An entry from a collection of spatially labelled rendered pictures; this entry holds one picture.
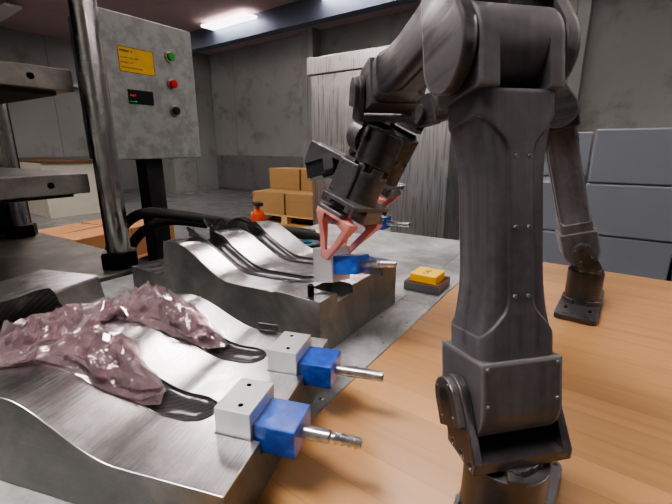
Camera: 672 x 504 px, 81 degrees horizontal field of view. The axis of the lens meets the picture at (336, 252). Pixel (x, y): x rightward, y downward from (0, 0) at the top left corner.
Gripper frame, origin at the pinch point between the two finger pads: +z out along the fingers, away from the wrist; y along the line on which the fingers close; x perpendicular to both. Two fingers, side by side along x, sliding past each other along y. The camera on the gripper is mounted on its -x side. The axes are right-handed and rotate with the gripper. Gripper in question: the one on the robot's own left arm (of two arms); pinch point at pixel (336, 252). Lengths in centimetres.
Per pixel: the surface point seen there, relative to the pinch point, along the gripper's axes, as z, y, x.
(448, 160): -12, -273, -87
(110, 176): 17, -1, -71
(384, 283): 5.9, -14.7, 4.2
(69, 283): 17.4, 25.7, -25.7
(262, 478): 11.6, 27.2, 17.2
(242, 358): 11.7, 18.2, 3.6
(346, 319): 9.6, -1.6, 5.8
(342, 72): -47, -264, -214
